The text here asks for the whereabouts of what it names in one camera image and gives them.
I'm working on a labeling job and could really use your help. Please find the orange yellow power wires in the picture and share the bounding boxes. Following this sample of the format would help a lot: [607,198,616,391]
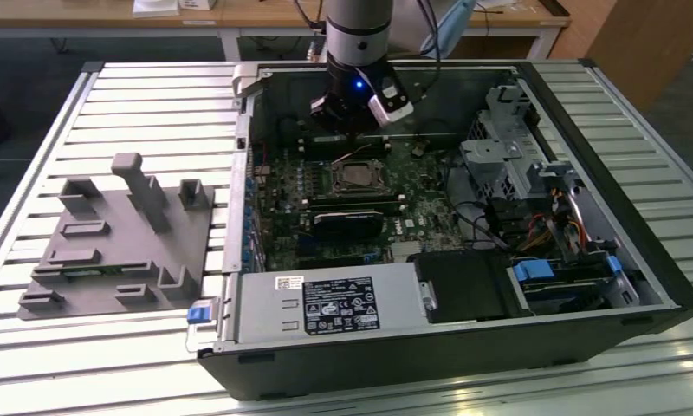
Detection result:
[519,215,592,253]

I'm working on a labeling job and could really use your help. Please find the small silver heatsink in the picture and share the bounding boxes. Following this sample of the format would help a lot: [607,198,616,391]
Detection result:
[392,242,430,260]

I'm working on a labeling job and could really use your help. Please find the black PC case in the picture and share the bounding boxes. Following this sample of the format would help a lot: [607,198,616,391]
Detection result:
[195,58,693,402]

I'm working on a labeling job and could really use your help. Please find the grey parts rack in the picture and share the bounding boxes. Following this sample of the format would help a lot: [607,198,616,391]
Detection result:
[16,152,219,322]

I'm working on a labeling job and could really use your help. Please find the grey metal drive cage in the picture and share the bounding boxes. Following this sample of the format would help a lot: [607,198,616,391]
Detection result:
[459,84,586,205]

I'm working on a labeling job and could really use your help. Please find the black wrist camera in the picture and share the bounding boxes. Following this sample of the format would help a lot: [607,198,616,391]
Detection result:
[308,97,343,129]

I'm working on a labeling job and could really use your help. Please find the green motherboard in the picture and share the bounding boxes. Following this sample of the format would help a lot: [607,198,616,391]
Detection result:
[247,138,464,272]

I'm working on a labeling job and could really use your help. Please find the silver CPU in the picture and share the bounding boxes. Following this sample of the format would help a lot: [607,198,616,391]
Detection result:
[343,166,378,183]

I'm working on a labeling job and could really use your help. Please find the hard disk in blue carrier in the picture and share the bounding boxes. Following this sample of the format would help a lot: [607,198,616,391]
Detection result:
[507,255,614,315]

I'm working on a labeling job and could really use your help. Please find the CPU socket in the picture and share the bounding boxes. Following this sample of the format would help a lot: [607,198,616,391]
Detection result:
[326,159,395,194]

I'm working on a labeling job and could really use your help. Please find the black graphics card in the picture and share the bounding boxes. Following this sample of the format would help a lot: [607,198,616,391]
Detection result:
[308,207,386,242]

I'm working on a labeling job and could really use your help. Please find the grey power supply unit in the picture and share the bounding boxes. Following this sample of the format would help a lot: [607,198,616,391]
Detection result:
[216,266,435,352]

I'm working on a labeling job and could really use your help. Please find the brown wooden cabinet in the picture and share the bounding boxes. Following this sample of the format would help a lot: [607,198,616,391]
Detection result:
[554,0,693,113]

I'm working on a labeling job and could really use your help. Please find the wooden desk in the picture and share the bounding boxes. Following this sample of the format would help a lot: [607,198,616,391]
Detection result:
[0,0,574,62]

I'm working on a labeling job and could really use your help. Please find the RAM slot with white clips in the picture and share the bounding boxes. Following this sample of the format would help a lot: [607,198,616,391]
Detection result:
[307,194,404,205]
[310,202,406,213]
[299,136,394,144]
[300,146,394,155]

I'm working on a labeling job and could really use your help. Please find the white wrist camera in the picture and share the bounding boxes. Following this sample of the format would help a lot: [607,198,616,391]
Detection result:
[368,77,416,128]

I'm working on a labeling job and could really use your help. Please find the metal socket cover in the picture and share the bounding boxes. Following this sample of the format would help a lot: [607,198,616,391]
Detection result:
[330,159,392,192]

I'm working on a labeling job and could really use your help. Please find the metal locking lever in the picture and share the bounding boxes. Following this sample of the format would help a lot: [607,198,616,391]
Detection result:
[331,145,376,166]

